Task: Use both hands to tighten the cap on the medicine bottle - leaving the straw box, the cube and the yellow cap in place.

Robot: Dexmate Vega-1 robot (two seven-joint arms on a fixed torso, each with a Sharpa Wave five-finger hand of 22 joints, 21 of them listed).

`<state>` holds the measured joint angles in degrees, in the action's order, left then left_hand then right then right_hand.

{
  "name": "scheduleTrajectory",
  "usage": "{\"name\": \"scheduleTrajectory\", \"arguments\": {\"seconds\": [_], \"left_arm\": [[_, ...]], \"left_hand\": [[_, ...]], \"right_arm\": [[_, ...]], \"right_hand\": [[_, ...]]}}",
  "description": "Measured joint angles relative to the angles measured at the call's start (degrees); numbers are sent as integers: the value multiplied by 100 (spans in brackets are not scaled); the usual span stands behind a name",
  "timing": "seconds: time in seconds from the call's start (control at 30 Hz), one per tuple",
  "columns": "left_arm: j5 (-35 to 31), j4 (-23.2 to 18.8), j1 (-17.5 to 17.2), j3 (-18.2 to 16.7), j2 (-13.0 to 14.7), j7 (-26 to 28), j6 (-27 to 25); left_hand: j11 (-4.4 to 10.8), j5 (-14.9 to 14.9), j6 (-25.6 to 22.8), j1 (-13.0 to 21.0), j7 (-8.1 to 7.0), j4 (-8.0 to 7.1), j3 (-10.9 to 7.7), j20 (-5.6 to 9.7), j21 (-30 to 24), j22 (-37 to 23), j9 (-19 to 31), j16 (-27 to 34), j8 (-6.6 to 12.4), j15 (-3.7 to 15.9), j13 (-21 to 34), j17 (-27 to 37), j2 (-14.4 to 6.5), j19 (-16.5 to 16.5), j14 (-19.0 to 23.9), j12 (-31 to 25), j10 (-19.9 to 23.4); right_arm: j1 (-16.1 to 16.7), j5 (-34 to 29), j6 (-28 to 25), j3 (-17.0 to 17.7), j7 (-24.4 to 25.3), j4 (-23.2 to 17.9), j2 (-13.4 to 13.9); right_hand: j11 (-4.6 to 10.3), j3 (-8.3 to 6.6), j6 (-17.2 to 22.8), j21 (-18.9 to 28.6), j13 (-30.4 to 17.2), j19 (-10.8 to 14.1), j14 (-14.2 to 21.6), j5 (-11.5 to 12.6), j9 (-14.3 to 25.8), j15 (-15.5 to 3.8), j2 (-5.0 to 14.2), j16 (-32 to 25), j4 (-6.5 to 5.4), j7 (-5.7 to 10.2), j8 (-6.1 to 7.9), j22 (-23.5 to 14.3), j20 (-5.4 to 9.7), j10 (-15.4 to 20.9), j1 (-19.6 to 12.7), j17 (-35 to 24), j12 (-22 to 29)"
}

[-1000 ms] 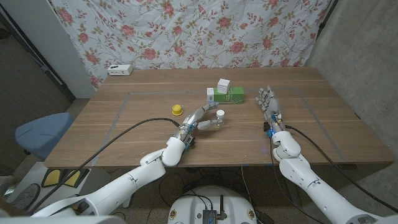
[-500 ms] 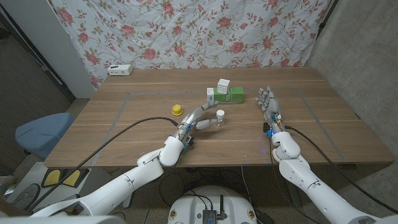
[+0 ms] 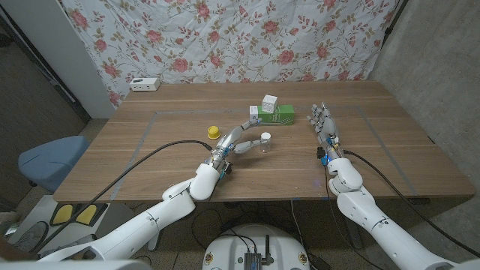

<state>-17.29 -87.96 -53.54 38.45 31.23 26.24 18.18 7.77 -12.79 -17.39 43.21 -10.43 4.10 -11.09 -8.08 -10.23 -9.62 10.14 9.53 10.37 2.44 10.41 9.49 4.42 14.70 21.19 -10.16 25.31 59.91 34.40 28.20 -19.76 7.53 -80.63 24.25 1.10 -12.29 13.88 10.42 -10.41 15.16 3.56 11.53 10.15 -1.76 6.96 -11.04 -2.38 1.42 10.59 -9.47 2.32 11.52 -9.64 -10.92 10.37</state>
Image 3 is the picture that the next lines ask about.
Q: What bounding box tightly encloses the black backdrop stand pole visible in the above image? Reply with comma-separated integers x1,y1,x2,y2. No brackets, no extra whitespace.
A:
382,0,410,37

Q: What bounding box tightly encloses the white table leg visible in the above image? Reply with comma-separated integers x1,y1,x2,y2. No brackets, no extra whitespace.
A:
147,230,163,252

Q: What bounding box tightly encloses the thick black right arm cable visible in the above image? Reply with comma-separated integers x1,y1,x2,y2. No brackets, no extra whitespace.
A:
343,148,480,259

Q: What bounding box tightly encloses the white power strip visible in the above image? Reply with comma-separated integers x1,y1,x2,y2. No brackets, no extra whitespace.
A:
129,76,161,92

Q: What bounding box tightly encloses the blue padded stool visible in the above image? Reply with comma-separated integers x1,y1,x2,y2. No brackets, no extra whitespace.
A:
17,135,90,193

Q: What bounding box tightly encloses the white cube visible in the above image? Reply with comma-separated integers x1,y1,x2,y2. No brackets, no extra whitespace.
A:
261,94,279,114

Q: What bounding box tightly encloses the grey table leg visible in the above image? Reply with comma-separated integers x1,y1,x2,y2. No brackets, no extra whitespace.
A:
343,217,364,251

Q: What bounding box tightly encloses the white board panel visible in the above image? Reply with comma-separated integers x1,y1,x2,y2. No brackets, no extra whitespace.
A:
0,0,116,120

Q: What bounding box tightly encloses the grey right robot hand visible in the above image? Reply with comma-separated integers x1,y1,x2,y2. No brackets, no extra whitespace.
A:
306,101,342,157

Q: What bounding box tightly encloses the yellow black foot pedal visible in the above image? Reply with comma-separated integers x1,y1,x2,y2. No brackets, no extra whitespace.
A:
49,203,74,227
74,203,109,227

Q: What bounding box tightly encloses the white robot torso base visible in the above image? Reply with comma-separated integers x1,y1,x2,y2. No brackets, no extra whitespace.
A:
202,223,311,270

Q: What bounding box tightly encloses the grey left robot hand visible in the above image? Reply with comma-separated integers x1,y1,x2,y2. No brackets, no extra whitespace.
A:
204,118,266,170

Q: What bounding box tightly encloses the green flexible straws box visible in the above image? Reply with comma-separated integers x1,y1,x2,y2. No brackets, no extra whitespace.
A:
249,103,296,127

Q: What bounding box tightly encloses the clear white-capped medicine bottle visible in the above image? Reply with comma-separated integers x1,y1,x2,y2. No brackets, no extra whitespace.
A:
259,131,272,154

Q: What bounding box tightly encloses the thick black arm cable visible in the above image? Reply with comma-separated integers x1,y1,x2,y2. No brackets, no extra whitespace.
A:
343,148,480,259
31,139,214,254

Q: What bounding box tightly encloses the grey slipper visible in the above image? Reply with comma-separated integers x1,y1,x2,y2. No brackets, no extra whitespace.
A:
14,220,50,254

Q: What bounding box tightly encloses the black electronics box with antenna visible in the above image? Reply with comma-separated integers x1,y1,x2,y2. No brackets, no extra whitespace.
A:
244,235,274,270

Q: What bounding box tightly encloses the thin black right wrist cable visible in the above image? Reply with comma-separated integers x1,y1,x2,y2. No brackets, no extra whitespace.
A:
322,164,387,270

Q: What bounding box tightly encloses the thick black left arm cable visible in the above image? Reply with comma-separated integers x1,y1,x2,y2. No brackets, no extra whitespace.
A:
31,139,214,254

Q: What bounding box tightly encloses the floral backdrop cloth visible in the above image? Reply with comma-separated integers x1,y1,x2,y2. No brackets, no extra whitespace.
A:
59,0,401,108

